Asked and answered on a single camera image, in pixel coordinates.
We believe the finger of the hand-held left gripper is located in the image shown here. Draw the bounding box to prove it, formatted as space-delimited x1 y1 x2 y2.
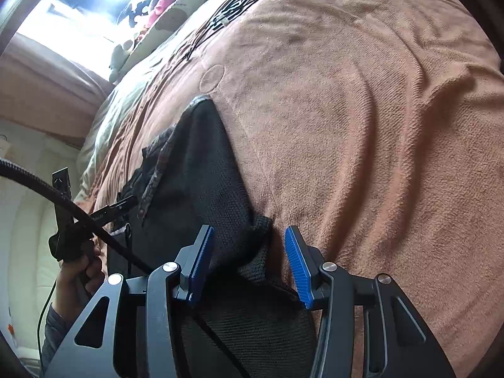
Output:
52 168 73 201
92 195 138 223

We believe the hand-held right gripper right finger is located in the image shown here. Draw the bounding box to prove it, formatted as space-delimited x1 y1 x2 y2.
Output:
284 225 457 378

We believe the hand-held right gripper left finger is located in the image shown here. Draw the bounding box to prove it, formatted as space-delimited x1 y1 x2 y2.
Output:
43 224 216 378

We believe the black t-shirt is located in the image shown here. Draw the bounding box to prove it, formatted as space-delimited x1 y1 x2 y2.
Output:
108 96 319 378

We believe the person's left forearm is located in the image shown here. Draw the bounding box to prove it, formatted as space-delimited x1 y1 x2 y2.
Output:
39 303 79 371

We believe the person's left hand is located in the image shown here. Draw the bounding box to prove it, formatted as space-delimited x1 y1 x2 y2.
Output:
54 244 107 319

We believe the cream padded headboard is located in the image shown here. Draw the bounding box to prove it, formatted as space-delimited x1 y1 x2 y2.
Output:
0 120 111 367

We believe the beige duvet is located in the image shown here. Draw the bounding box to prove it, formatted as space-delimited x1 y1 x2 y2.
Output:
77 27 221 190

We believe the pink curtain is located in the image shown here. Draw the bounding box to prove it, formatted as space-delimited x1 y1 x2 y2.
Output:
0 31 115 146

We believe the brown blanket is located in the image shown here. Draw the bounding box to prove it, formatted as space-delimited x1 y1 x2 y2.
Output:
75 0 504 378

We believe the window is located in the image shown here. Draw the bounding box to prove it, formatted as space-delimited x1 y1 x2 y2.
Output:
16 0 158 72

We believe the black and white plush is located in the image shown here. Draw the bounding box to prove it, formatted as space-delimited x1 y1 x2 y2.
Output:
118 0 150 24

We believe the bear print window seat cushion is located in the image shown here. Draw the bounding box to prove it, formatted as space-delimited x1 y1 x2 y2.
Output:
110 0 237 83

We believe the pink cloth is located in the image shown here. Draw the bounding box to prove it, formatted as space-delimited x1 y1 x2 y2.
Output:
147 0 178 20

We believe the black patterned cloth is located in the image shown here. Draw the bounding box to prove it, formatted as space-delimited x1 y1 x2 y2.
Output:
185 0 292 61

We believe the black braided cable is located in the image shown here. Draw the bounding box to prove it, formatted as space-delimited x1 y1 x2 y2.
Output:
0 157 156 273

